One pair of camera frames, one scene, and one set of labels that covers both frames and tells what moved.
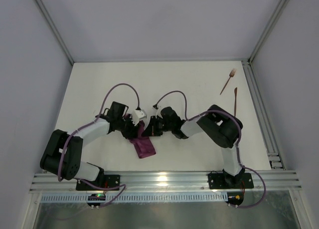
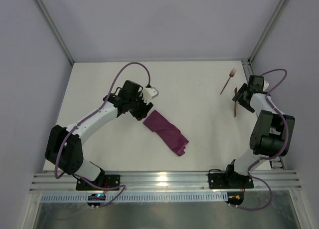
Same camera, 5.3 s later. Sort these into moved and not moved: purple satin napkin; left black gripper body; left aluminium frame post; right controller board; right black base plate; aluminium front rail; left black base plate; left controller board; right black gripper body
Moved: right black gripper body; purple satin napkin; left black gripper body
Not moved: left controller board; aluminium front rail; left aluminium frame post; left black base plate; right black base plate; right controller board
